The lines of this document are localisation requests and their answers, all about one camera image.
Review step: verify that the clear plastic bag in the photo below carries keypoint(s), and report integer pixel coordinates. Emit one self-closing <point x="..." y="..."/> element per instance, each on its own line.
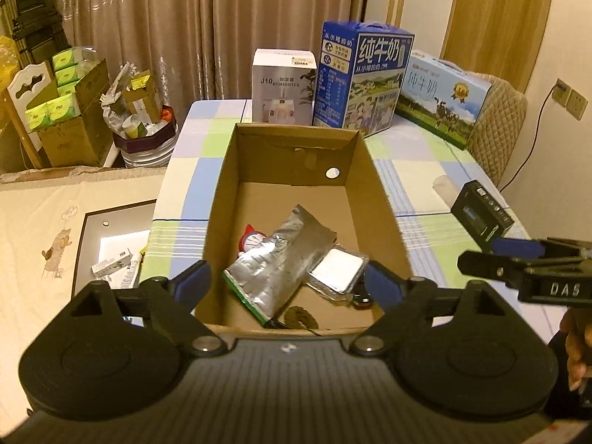
<point x="335" y="270"/>

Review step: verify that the plastic bag of clutter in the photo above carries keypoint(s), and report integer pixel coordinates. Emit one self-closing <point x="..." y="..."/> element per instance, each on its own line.
<point x="115" y="111"/>

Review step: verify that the double wall socket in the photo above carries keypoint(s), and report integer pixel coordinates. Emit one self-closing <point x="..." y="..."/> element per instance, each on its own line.
<point x="578" y="101"/>

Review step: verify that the white humidifier box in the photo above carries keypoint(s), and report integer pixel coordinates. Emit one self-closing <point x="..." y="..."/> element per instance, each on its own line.
<point x="282" y="92"/>

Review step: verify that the black product box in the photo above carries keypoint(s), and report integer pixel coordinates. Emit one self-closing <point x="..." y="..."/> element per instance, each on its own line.
<point x="481" y="215"/>

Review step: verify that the wide cow print milk carton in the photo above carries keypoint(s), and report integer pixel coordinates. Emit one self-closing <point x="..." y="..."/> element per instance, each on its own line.
<point x="439" y="92"/>

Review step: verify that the brown cardboard box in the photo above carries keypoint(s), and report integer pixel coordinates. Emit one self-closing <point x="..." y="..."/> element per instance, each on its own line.
<point x="286" y="166"/>

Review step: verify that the orange toy car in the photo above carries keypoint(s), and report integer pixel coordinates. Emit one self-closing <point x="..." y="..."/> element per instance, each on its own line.
<point x="363" y="303"/>

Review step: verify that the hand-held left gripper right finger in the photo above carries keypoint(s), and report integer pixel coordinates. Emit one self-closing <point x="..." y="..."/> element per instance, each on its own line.
<point x="384" y="286"/>

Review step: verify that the wooden door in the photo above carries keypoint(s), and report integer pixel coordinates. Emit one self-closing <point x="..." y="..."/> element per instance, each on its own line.
<point x="499" y="18"/>

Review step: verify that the cardboard box of tissues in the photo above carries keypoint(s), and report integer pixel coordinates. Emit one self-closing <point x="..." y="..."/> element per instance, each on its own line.
<point x="69" y="138"/>

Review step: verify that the tall blue milk carton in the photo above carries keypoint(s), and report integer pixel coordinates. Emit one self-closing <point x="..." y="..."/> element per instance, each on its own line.
<point x="365" y="78"/>

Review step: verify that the black folding rack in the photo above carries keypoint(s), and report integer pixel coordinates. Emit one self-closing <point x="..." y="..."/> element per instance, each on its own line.
<point x="37" y="18"/>

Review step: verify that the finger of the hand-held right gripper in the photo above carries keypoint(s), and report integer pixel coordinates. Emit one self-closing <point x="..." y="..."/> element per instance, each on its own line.
<point x="485" y="263"/>
<point x="518" y="247"/>

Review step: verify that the small white medicine box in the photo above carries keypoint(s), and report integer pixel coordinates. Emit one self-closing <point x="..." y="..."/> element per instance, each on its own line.
<point x="111" y="263"/>

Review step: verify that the wooden sticks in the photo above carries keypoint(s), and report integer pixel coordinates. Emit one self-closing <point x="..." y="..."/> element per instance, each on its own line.
<point x="395" y="9"/>

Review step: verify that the dark shallow box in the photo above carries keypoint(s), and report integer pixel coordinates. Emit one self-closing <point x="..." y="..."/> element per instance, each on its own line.
<point x="90" y="226"/>

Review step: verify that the white chair back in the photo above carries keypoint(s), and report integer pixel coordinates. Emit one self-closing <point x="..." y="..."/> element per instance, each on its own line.
<point x="27" y="78"/>

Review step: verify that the quilted chair back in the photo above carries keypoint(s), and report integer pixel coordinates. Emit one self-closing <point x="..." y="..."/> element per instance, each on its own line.
<point x="499" y="129"/>

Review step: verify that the person's right hand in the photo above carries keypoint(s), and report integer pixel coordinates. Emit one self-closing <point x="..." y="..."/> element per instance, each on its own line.
<point x="578" y="356"/>

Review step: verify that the stack of green tissue packs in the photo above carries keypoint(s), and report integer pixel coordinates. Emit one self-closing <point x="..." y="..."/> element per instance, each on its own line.
<point x="51" y="111"/>

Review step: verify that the silver foil bag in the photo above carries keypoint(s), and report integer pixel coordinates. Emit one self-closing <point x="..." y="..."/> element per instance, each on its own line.
<point x="277" y="263"/>

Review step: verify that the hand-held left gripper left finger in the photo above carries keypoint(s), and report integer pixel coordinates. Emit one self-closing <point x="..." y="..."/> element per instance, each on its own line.
<point x="192" y="284"/>

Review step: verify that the beige curtain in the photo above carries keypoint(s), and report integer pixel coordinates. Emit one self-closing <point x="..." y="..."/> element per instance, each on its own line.
<point x="185" y="18"/>

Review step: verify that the cartoon print bed sheet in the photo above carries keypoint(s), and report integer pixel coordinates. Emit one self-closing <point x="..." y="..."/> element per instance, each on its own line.
<point x="37" y="212"/>

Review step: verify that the purple octagonal tin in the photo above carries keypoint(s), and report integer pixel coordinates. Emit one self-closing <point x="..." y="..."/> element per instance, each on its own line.
<point x="148" y="152"/>

